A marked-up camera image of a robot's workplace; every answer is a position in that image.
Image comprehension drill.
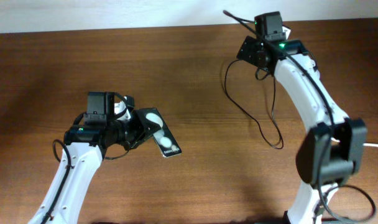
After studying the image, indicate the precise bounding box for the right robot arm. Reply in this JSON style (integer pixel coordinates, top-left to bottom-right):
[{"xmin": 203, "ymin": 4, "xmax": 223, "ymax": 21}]
[{"xmin": 237, "ymin": 11, "xmax": 367, "ymax": 223}]

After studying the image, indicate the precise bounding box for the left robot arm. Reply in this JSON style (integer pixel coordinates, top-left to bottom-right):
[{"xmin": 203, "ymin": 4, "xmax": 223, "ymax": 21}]
[{"xmin": 30, "ymin": 92, "xmax": 164, "ymax": 223}]

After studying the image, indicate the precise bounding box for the black USB charging cable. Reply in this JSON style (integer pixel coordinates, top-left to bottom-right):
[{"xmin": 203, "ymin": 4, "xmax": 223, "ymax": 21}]
[{"xmin": 223, "ymin": 58, "xmax": 285, "ymax": 150}]

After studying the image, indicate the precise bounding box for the black smartphone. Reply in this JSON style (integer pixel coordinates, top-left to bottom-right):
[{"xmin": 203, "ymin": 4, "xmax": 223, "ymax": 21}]
[{"xmin": 143, "ymin": 108, "xmax": 182, "ymax": 158}]

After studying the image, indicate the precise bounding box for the white power strip cord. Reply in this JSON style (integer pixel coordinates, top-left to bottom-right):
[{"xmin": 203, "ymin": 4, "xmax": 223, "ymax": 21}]
[{"xmin": 330, "ymin": 138, "xmax": 378, "ymax": 149}]

